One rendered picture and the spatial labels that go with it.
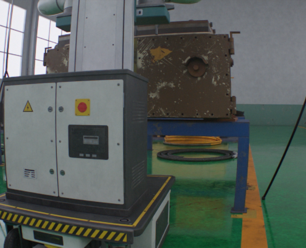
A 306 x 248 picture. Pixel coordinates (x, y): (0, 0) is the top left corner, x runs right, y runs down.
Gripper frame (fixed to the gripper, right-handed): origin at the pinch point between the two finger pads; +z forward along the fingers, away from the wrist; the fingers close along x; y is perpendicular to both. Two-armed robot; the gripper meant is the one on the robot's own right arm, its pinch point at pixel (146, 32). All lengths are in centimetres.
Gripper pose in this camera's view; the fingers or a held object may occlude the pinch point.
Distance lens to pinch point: 202.0
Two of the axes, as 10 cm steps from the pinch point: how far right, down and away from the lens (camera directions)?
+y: -2.2, 0.1, -9.7
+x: 9.7, 0.1, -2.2
